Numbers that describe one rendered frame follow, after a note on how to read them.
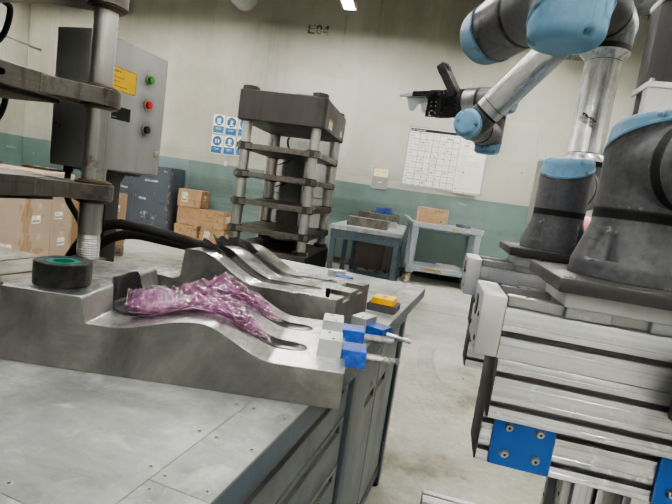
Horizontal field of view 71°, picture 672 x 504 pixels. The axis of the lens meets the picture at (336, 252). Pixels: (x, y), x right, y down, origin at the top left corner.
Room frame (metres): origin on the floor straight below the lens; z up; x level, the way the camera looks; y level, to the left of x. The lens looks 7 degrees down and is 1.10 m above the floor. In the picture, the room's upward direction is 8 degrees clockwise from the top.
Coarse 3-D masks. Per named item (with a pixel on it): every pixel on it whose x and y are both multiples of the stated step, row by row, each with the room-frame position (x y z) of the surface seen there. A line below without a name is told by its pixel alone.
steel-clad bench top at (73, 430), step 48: (384, 288) 1.62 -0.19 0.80; (0, 384) 0.58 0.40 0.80; (48, 384) 0.60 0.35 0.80; (96, 384) 0.62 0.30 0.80; (144, 384) 0.64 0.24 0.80; (0, 432) 0.48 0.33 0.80; (48, 432) 0.49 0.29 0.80; (96, 432) 0.50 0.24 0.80; (144, 432) 0.51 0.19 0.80; (192, 432) 0.53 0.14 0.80; (240, 432) 0.54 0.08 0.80; (0, 480) 0.40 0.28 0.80; (48, 480) 0.41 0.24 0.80; (96, 480) 0.42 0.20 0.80; (144, 480) 0.43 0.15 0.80; (192, 480) 0.44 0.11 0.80
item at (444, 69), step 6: (438, 66) 1.53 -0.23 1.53; (444, 66) 1.52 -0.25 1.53; (444, 72) 1.52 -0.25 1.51; (450, 72) 1.53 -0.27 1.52; (444, 78) 1.52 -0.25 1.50; (450, 78) 1.50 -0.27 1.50; (450, 84) 1.50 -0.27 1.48; (456, 84) 1.52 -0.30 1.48; (450, 90) 1.50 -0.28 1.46; (456, 90) 1.50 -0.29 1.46; (450, 96) 1.51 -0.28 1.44
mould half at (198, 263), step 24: (192, 264) 1.05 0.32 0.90; (216, 264) 1.03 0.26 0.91; (264, 264) 1.17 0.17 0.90; (264, 288) 0.99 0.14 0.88; (288, 288) 1.00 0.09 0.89; (336, 288) 1.06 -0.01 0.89; (288, 312) 0.97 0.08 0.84; (312, 312) 0.96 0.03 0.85; (336, 312) 0.95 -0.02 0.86; (360, 312) 1.14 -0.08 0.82
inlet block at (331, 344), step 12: (324, 336) 0.71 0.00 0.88; (336, 336) 0.72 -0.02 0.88; (324, 348) 0.70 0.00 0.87; (336, 348) 0.70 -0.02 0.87; (348, 348) 0.71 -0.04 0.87; (360, 348) 0.72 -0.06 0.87; (348, 360) 0.70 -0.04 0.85; (360, 360) 0.70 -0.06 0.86; (372, 360) 0.72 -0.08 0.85; (384, 360) 0.72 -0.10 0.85; (396, 360) 0.72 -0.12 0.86
